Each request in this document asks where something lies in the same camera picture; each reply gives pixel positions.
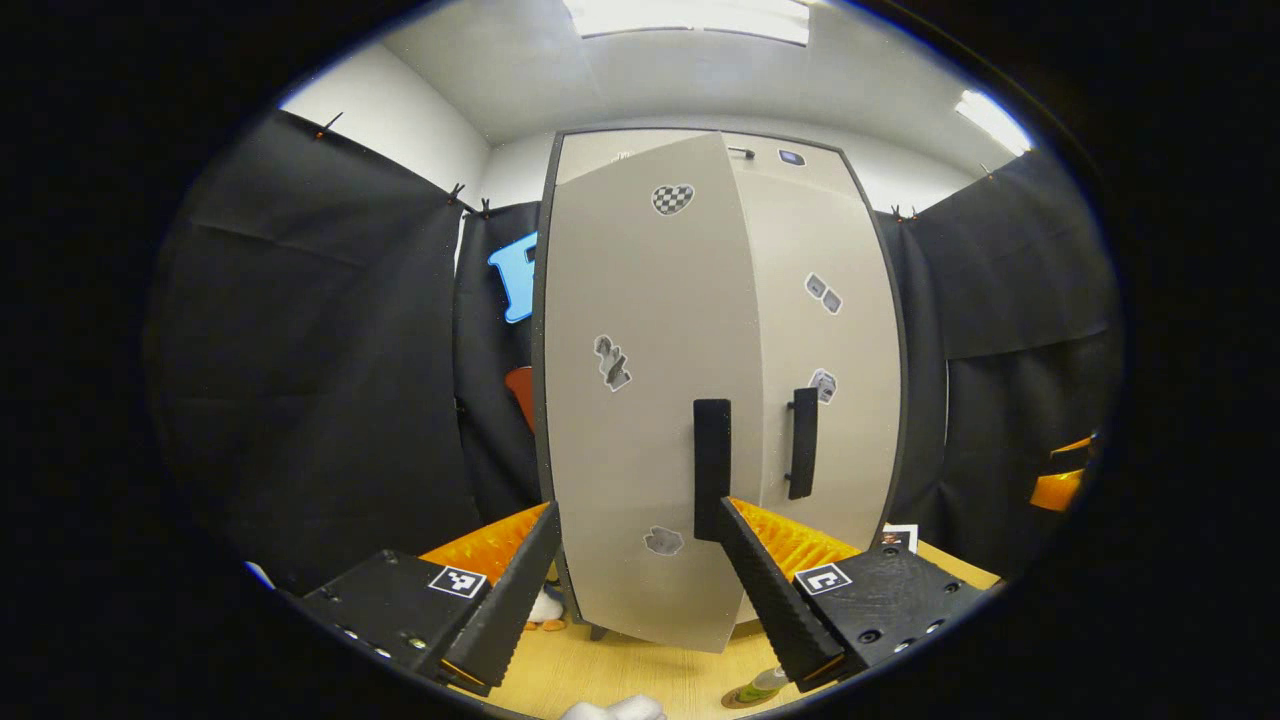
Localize small ceiling light panel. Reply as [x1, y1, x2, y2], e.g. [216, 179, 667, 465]
[955, 90, 1037, 157]

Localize green tea bottle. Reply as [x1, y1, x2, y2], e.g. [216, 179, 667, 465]
[735, 665, 791, 706]

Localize white plush toy orange feet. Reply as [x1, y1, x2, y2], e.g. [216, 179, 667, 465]
[525, 585, 569, 633]

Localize large ceiling light panel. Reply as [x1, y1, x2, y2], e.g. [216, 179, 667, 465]
[562, 0, 813, 47]

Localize white and grey cabinet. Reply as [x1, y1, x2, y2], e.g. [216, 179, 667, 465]
[530, 125, 911, 651]

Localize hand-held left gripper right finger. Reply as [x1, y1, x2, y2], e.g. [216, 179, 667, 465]
[715, 497, 1003, 695]

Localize black backdrop cloth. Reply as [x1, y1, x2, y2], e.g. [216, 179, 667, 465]
[145, 108, 1126, 601]

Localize white cabinet door heart sticker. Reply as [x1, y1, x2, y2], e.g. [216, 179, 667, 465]
[540, 132, 766, 653]

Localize white cabinet door square stickers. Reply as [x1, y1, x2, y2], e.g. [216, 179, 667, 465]
[725, 150, 906, 626]

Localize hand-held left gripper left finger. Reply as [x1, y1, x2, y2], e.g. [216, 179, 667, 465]
[298, 500, 563, 698]

